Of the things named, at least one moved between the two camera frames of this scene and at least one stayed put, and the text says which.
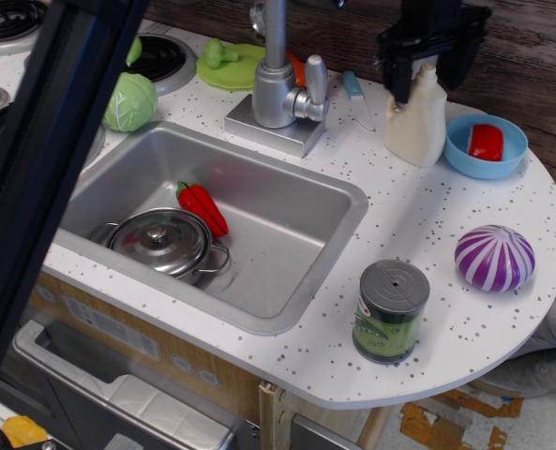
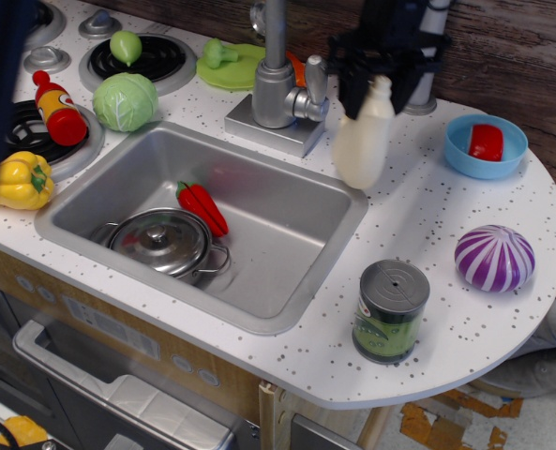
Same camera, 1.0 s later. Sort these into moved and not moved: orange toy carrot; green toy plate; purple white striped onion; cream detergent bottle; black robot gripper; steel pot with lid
Moved: black robot gripper; cream detergent bottle
Not moved: green toy plate; orange toy carrot; steel pot with lid; purple white striped onion
